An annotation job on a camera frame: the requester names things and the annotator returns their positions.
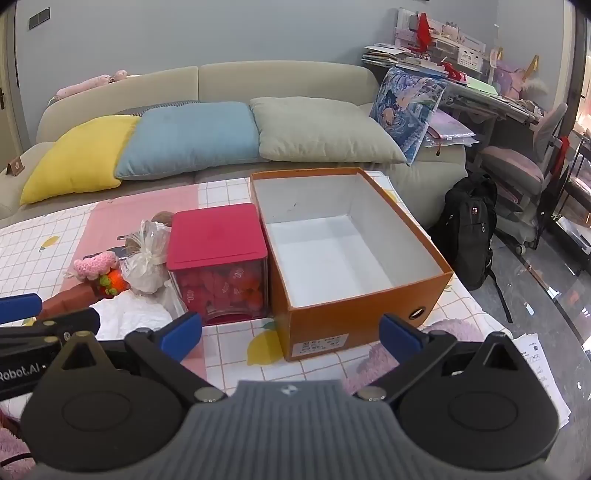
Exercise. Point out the pink checkered printed tablecloth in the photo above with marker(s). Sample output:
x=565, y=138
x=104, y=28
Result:
x=55, y=221

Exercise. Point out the red lidded clear box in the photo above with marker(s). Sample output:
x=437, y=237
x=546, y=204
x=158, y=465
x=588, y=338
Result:
x=214, y=235

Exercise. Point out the white cloth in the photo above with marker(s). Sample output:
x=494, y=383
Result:
x=131, y=314

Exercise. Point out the black metal rack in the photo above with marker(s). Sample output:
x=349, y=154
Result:
x=575, y=194

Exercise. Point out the grey-beige pillow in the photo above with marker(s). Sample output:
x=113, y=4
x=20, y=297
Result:
x=318, y=129

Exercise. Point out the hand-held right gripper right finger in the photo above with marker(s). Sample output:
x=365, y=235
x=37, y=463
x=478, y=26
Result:
x=399, y=336

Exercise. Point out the pink crochet toy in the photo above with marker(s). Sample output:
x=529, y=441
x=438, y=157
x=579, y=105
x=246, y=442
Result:
x=94, y=265

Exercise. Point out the cluttered grey desk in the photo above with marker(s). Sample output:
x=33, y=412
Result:
x=480, y=99

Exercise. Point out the brown sponge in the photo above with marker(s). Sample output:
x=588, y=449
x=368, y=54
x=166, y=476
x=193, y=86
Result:
x=69, y=300

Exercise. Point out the orange crochet strawberry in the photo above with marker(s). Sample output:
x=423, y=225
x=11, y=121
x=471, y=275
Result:
x=113, y=281

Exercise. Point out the small brown stand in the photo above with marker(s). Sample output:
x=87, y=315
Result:
x=13, y=168

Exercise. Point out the dark wall vent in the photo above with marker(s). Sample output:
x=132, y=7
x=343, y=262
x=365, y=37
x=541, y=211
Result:
x=38, y=20

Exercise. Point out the yellow pillow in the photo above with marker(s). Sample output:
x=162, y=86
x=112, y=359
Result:
x=78, y=157

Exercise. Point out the beige sofa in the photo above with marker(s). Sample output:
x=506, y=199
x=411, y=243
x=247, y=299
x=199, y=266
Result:
x=300, y=81

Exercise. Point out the purple fluffy cloth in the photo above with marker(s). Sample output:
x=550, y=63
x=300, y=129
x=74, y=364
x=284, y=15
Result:
x=457, y=330
x=11, y=457

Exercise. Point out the white feather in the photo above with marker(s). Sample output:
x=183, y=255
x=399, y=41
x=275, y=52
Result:
x=535, y=87

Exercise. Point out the blue figure-print pillow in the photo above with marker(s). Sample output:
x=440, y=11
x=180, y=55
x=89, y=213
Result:
x=406, y=110

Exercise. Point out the white paper sheets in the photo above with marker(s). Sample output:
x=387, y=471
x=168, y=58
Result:
x=540, y=369

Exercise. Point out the red hanging ornament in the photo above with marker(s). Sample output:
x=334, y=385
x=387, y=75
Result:
x=422, y=27

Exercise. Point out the long pink plush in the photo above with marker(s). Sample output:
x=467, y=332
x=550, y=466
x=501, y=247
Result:
x=87, y=85

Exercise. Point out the stack of papers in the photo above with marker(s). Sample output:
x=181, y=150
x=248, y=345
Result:
x=385, y=55

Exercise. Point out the white desktop organizer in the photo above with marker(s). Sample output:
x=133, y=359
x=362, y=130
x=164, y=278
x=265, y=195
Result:
x=461, y=53

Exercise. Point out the black backpack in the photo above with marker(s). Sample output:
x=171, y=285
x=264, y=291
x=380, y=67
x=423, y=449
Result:
x=466, y=230

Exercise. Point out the white bouquet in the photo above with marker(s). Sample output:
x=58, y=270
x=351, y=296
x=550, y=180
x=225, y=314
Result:
x=147, y=263

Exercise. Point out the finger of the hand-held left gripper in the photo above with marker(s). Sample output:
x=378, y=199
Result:
x=69, y=323
x=18, y=308

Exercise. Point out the purple plastic folder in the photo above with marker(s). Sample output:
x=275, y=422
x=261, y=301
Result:
x=450, y=129

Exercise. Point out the orange cardboard box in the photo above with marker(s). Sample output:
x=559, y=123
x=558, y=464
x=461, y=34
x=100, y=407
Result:
x=332, y=249

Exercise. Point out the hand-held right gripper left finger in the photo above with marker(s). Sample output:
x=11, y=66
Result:
x=182, y=333

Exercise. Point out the grey striped cloth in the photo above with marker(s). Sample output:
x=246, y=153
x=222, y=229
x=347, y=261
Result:
x=157, y=107

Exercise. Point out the pink desk chair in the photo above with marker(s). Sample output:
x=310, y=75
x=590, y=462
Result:
x=512, y=166

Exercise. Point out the purple bag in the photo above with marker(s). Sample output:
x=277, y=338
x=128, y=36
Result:
x=508, y=78

